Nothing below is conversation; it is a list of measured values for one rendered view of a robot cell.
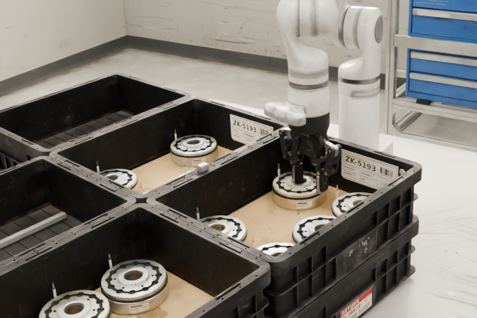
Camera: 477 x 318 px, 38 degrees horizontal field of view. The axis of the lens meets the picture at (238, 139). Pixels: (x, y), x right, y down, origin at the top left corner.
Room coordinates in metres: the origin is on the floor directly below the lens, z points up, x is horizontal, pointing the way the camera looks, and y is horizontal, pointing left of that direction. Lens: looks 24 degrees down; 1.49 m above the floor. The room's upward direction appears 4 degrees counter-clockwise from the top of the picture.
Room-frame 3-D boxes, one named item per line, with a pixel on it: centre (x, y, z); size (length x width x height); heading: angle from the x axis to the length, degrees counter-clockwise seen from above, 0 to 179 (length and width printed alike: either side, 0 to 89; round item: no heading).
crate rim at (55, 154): (1.28, 0.13, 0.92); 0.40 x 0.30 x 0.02; 134
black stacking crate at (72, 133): (1.50, 0.34, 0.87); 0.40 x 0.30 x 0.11; 134
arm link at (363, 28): (1.48, -0.28, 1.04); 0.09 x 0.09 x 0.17; 60
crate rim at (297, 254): (1.07, -0.08, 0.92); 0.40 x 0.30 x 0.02; 134
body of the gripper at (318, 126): (1.17, -0.13, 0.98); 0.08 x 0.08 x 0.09
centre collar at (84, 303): (0.84, 0.25, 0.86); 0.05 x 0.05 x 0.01
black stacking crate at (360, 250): (1.07, -0.08, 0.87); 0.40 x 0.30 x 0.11; 134
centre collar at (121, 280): (0.91, 0.18, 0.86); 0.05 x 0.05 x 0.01
